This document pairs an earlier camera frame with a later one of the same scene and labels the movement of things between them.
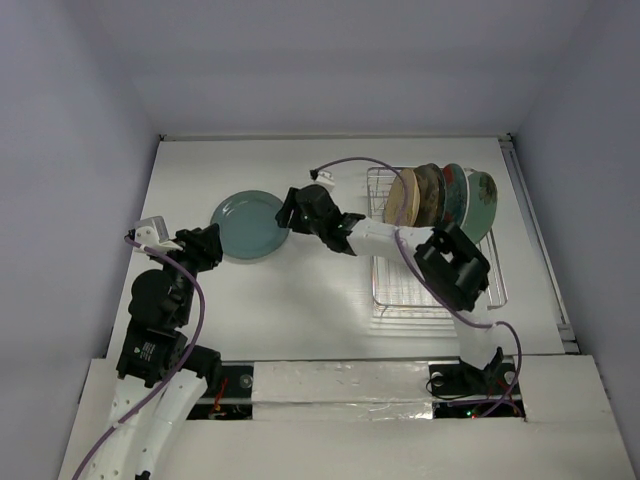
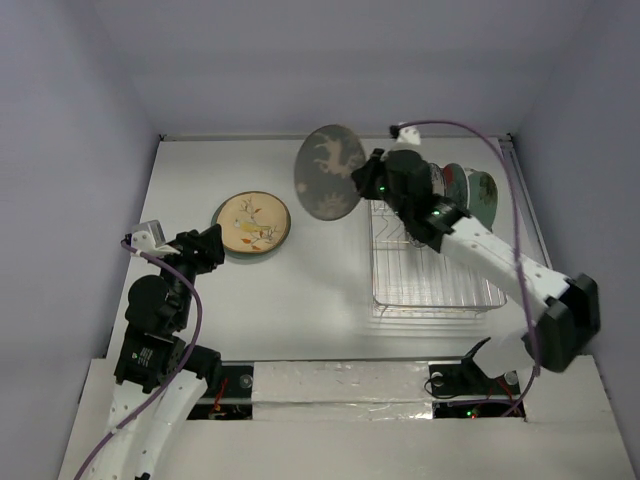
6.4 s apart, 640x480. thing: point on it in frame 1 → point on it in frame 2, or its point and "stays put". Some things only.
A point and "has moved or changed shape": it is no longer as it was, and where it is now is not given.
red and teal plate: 456,194 stays put
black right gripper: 298,209 → 373,170
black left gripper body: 195,254 stays put
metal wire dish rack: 396,283 stays put
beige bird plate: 395,198 has moved or changed shape
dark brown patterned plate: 432,191 has moved or changed shape
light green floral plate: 482,207 stays put
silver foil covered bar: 291,390 stays put
